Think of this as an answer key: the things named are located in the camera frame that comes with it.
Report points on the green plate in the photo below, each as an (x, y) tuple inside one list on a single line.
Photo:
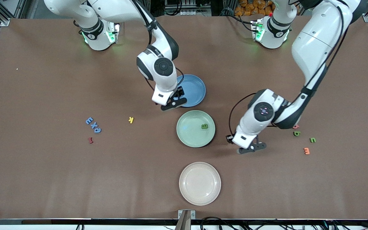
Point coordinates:
[(190, 134)]

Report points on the blue plate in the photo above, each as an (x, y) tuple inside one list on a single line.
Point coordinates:
[(193, 89)]

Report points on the white power strip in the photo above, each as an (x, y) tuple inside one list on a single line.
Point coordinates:
[(186, 12)]

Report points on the blue foam letter X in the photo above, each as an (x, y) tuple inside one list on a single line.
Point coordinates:
[(94, 125)]

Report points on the beige pink plate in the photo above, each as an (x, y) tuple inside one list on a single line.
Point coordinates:
[(200, 183)]

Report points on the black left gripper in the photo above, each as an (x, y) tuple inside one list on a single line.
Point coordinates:
[(229, 141)]

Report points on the blue foam letter Q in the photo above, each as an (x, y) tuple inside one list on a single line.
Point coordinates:
[(98, 131)]

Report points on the green foam letter B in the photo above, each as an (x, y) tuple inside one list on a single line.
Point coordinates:
[(204, 126)]

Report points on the brown table cover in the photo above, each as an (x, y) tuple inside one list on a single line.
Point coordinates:
[(139, 175)]

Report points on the green foam letter P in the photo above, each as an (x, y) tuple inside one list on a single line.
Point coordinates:
[(295, 134)]

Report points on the silver camera mount bracket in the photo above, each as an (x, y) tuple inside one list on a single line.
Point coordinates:
[(186, 215)]

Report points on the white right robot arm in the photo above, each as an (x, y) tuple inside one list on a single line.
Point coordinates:
[(163, 67)]

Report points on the green foam letter U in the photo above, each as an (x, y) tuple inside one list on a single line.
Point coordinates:
[(312, 141)]

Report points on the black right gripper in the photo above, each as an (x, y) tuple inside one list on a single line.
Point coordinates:
[(180, 92)]

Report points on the orange foam letter E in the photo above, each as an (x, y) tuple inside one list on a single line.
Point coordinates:
[(307, 151)]

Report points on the blue foam letter E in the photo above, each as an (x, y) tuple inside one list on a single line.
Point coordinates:
[(89, 120)]

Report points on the black table edge rail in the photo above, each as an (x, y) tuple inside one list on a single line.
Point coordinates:
[(75, 221)]

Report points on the bag of oranges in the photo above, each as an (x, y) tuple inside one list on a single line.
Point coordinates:
[(251, 6)]

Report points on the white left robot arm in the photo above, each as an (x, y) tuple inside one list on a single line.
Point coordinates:
[(311, 48)]

